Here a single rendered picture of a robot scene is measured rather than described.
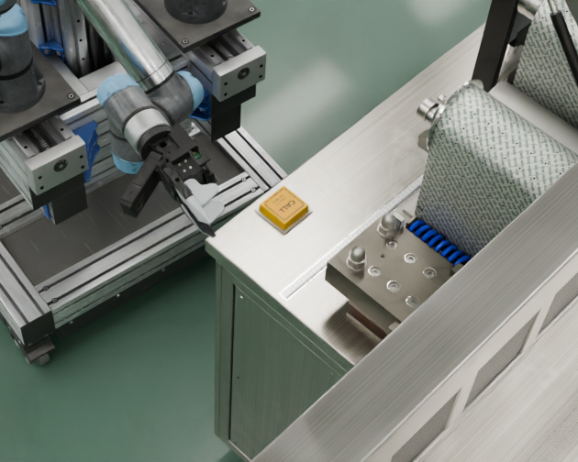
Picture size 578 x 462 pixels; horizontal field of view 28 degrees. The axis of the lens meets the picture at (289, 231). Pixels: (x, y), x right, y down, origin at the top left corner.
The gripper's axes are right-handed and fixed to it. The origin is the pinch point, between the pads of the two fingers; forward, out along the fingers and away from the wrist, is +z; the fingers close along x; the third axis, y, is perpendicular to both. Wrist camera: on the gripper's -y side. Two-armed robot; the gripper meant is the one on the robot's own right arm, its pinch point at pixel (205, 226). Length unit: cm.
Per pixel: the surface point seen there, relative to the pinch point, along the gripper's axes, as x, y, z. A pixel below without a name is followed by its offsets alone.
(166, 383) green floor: 118, -13, -36
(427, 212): 20.3, 38.1, 10.0
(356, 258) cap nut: 16.6, 21.1, 12.0
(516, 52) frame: 28, 78, -13
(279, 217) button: 30.0, 18.1, -11.0
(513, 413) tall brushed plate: -23, 13, 61
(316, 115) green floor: 135, 73, -95
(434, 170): 9.0, 40.1, 9.5
